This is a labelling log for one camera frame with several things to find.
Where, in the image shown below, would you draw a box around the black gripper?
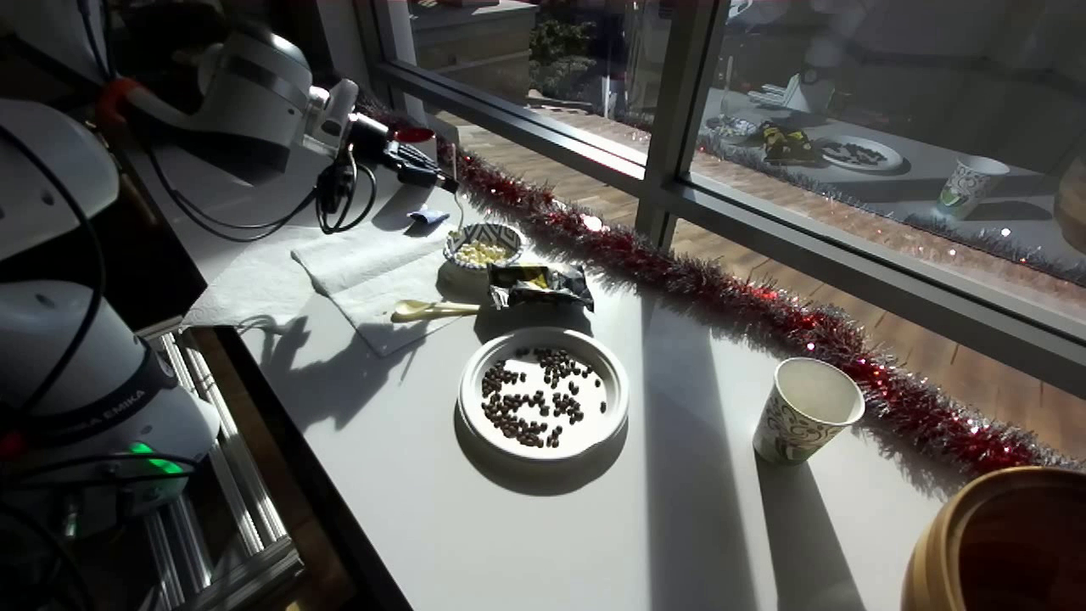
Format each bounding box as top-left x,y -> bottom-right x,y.
337,105 -> 448,193

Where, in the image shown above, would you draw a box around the small dark object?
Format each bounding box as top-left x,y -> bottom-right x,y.
404,206 -> 453,236

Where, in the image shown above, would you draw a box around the wooden bowl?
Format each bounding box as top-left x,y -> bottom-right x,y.
901,460 -> 1086,611

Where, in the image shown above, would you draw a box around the white mug red inside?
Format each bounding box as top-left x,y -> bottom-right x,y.
386,120 -> 443,148

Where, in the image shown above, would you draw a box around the popcorn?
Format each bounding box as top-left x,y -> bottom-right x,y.
453,232 -> 518,272

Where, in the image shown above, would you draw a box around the white folded paper towel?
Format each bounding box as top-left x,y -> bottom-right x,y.
288,232 -> 453,301

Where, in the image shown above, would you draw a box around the cream plastic utensil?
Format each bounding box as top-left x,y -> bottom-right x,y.
386,295 -> 486,327

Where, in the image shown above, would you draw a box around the white flat paper towel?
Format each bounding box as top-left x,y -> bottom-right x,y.
337,281 -> 457,361

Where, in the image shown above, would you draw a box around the black square tray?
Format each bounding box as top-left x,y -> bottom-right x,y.
486,259 -> 599,314

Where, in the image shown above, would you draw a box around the dark coffee beans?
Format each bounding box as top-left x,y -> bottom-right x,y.
480,346 -> 612,451

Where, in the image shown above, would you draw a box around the white plate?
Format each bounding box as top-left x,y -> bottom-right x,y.
454,327 -> 631,465

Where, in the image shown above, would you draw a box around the red silver tinsel garland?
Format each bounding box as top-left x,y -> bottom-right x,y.
445,144 -> 1060,482

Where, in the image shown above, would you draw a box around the patterned paper cup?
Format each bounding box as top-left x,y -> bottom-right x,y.
751,351 -> 869,469

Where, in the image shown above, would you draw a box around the window frame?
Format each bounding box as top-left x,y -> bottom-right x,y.
355,0 -> 1086,401

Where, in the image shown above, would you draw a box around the aluminium frame rails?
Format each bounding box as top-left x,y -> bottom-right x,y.
139,321 -> 312,611

